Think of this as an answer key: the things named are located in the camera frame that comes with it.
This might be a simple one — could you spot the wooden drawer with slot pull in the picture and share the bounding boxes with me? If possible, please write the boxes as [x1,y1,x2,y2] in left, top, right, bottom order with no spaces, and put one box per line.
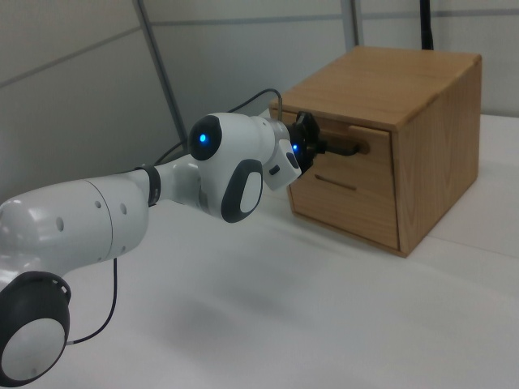
[288,161,401,250]

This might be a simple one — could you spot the wooden drawer with black handle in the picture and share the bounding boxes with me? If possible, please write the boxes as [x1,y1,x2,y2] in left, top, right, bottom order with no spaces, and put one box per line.
[279,99,399,199]

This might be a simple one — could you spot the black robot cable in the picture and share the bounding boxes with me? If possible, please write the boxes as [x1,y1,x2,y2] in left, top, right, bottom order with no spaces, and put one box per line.
[68,88,285,348]

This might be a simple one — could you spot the wooden cabinet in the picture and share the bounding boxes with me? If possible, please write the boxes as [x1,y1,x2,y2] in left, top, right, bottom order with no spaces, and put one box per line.
[278,45,483,259]

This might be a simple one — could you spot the grey partition post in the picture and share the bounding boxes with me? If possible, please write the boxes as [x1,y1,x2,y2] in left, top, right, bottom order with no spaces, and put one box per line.
[343,0,362,48]
[135,0,192,141]

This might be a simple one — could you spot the black drawer handle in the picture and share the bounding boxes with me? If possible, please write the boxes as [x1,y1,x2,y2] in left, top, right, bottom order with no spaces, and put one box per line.
[322,139,365,158]

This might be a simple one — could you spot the black camera stand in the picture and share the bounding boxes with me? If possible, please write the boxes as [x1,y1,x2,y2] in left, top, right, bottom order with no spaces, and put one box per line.
[418,0,435,52]

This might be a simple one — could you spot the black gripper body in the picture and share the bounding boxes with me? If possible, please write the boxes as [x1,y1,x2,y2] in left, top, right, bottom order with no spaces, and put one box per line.
[289,121,318,164]

